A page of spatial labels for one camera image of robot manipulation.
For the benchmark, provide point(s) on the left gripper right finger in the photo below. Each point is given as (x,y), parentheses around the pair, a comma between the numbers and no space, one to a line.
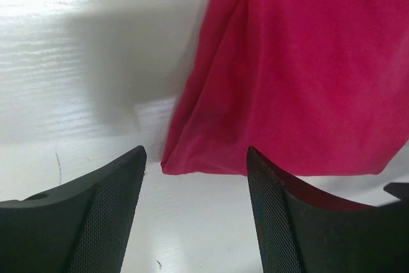
(301,228)

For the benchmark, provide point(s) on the pink t-shirt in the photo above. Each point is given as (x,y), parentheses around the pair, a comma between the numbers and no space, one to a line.
(319,87)

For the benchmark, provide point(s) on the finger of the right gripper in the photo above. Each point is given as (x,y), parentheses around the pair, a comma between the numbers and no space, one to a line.
(399,190)

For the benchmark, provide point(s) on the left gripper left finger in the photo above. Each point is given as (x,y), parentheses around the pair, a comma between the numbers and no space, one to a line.
(80,226)

